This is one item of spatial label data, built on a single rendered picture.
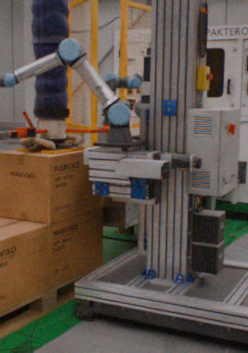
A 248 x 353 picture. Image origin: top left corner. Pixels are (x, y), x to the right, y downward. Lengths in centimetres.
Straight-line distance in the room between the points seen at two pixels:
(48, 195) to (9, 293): 60
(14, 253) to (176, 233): 93
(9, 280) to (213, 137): 135
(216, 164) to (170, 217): 43
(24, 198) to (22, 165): 20
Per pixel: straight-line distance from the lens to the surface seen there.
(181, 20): 326
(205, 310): 310
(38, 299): 349
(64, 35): 358
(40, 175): 338
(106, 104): 306
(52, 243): 346
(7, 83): 314
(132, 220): 395
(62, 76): 358
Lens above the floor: 134
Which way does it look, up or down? 10 degrees down
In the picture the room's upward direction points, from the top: 1 degrees clockwise
